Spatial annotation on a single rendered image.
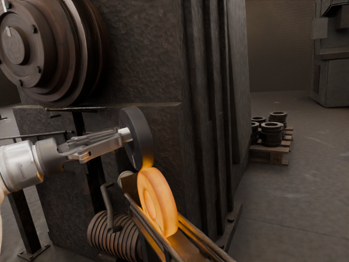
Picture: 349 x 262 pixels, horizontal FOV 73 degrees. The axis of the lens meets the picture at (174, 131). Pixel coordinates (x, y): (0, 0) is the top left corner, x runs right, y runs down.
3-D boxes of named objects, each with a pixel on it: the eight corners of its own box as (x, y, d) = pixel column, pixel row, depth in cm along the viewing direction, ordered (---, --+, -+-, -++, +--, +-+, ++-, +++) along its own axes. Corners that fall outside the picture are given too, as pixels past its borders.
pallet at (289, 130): (172, 154, 272) (168, 116, 259) (200, 132, 339) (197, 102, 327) (287, 166, 213) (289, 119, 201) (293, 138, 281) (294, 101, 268)
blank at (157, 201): (147, 192, 64) (135, 197, 62) (150, 152, 54) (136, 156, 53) (174, 245, 54) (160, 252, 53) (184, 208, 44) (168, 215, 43)
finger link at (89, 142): (67, 143, 49) (67, 144, 48) (119, 129, 53) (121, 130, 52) (72, 160, 50) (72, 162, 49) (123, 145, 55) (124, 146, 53)
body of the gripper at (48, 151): (44, 169, 52) (88, 156, 56) (44, 184, 45) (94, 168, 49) (34, 138, 50) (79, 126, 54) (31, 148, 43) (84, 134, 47)
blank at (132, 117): (126, 103, 62) (113, 106, 61) (147, 106, 49) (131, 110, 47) (138, 158, 66) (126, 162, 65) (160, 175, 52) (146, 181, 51)
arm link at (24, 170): (12, 200, 43) (48, 188, 45) (-8, 154, 40) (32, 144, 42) (16, 181, 50) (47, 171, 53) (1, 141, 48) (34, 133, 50)
